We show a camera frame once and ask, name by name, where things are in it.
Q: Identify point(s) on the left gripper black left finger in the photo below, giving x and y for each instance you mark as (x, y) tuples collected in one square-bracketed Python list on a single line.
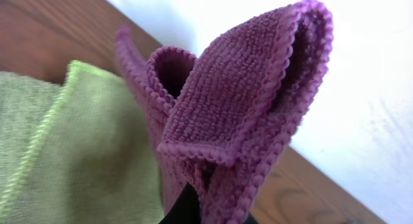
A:
[(186, 209)]

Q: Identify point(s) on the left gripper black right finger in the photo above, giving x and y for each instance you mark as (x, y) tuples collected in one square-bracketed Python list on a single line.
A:
[(250, 219)]

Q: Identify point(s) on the large purple microfiber cloth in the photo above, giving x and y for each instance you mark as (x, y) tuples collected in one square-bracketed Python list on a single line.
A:
[(219, 121)]

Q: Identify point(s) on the folded green cloth left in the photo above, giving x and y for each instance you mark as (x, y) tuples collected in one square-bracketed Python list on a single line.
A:
[(75, 153)]

